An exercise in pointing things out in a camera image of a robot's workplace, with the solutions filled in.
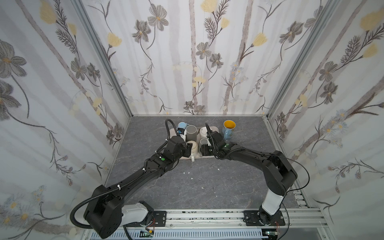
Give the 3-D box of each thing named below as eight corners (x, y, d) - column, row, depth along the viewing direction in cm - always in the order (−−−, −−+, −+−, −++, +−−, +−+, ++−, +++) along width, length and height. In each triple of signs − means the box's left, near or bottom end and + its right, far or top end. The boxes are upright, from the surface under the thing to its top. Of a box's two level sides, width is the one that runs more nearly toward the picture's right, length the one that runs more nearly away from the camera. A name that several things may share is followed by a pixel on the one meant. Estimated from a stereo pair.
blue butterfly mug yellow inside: (222, 142, 107) (225, 131, 98) (220, 130, 114) (223, 119, 105) (234, 142, 107) (237, 132, 98) (231, 130, 115) (235, 119, 105)
